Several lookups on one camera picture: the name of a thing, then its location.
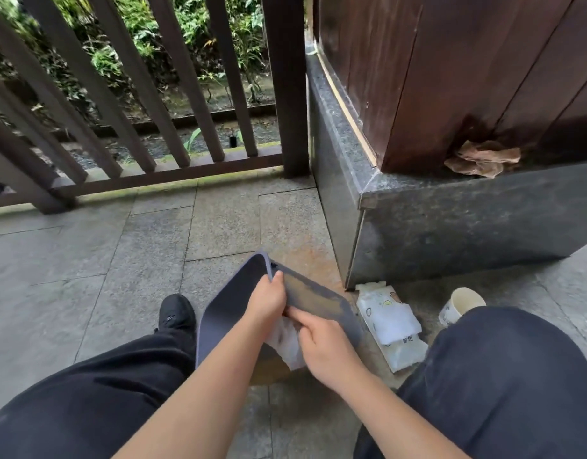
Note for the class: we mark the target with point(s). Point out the person's left hand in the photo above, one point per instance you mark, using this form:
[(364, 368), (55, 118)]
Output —
[(267, 301)]

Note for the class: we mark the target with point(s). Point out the person's right hand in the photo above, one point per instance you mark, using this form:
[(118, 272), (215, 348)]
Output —
[(329, 351)]

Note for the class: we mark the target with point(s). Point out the dark blue plastic bin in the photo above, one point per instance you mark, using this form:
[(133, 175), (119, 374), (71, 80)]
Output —
[(226, 305)]

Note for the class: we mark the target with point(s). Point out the brown wipe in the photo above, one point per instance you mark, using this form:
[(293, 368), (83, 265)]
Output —
[(286, 344)]

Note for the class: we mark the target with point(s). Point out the white wet wipes packet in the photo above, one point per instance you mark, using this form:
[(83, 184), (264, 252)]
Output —
[(398, 348)]

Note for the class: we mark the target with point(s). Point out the person's left forearm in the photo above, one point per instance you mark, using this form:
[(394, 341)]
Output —
[(198, 401)]

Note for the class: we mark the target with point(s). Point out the person's right forearm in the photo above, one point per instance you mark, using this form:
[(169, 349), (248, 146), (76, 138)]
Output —
[(403, 425)]

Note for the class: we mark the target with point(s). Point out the person's black left shoe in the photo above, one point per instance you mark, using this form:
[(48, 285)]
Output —
[(176, 313)]

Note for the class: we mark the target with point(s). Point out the person's black trousers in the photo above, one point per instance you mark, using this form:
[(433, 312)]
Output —
[(503, 377)]

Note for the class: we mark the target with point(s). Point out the white paper cup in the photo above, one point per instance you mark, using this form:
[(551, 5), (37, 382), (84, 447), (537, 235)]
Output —
[(460, 305)]

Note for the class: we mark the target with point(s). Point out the small black garden spike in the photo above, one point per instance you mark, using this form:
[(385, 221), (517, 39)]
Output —
[(233, 139)]

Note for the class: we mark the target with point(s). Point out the grey granite plinth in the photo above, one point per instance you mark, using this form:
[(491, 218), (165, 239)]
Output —
[(465, 224)]

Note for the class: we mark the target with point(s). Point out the brass trim strip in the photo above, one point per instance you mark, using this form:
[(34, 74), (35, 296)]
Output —
[(347, 109)]

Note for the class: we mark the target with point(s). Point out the dark wooden railing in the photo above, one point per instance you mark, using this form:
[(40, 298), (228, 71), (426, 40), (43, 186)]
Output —
[(286, 90)]

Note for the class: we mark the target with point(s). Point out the crumpled brown paper bag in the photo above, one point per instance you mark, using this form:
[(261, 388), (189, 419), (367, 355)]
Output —
[(482, 160)]

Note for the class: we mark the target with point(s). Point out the green plants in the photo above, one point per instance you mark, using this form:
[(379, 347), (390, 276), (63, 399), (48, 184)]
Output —
[(193, 19)]

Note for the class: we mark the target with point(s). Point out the brown wooden pillar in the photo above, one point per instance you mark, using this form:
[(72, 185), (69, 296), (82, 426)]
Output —
[(465, 66)]

